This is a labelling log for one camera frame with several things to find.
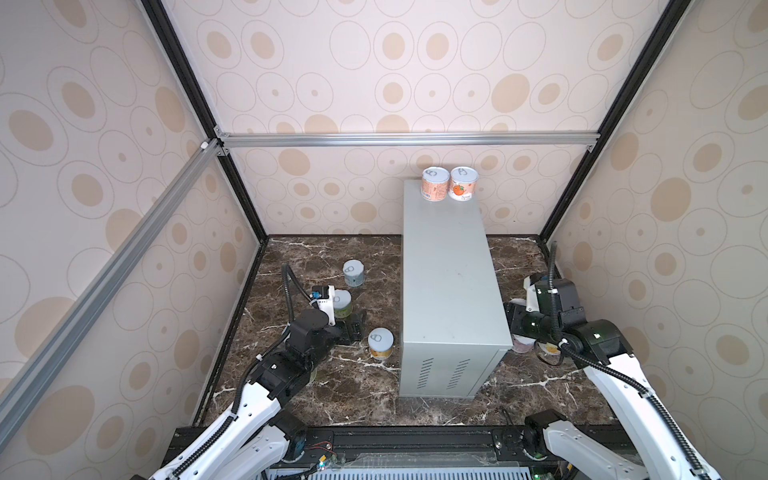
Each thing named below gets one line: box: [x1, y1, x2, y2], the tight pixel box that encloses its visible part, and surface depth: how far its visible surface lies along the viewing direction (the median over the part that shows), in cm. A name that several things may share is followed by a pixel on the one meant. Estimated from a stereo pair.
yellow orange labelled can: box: [367, 327, 395, 360], surface depth 88 cm
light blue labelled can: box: [342, 259, 365, 287], surface depth 105 cm
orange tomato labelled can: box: [448, 166, 479, 202], surface depth 82 cm
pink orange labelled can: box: [421, 166, 451, 202], surface depth 81 cm
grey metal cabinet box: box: [399, 180, 513, 399], surface depth 66 cm
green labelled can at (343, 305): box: [334, 289, 353, 319], surface depth 97 cm
